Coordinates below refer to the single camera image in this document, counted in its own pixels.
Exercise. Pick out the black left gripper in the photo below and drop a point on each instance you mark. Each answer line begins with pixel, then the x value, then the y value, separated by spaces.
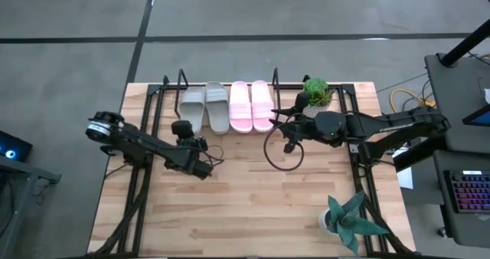
pixel 191 143

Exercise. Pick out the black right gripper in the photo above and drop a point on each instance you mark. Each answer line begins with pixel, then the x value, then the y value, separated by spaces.
pixel 304 128

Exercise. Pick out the pink rubber slide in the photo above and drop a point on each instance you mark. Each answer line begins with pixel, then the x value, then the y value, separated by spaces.
pixel 263 107
pixel 240 109

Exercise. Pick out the grey rubber slide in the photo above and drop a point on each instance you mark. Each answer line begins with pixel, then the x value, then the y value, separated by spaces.
pixel 191 109
pixel 217 109

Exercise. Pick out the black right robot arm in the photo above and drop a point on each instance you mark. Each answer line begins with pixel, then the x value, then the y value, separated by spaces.
pixel 383 126

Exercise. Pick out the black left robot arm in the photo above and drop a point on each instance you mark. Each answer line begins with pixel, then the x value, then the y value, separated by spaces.
pixel 145 146

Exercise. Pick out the green plant in patterned pot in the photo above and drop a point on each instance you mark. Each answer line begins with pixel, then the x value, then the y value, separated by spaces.
pixel 317 92

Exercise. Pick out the teal plant in white pot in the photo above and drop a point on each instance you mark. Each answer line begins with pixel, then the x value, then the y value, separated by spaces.
pixel 350 222

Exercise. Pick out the white paper sheet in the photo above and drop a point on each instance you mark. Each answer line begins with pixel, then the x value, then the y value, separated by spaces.
pixel 405 174

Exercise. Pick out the grey side desk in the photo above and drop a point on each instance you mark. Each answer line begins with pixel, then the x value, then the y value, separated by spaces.
pixel 455 94

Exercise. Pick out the black computer with blue light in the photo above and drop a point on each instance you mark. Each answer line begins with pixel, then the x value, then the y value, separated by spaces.
pixel 13 146

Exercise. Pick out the grey metal cart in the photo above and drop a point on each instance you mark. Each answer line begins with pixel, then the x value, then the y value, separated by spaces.
pixel 19 197

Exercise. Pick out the laptop with blue screen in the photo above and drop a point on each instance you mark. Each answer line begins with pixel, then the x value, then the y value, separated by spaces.
pixel 478 117

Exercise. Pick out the black slanted pole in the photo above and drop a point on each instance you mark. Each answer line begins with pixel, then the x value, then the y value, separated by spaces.
pixel 467 42

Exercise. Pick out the backlit rainbow keyboard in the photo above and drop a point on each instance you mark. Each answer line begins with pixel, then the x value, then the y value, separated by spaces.
pixel 471 192

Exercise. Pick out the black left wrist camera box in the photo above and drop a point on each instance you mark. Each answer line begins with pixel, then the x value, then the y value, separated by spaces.
pixel 182 128

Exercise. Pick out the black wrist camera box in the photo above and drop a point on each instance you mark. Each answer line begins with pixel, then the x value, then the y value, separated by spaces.
pixel 182 128
pixel 301 101

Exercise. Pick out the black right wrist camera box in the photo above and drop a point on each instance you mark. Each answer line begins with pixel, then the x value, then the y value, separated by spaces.
pixel 301 101

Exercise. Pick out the wooden shelf with black frame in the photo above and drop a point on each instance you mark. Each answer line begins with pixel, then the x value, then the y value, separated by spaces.
pixel 275 86

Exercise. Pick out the black metal rig frame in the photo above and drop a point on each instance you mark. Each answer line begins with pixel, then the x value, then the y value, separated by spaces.
pixel 153 109

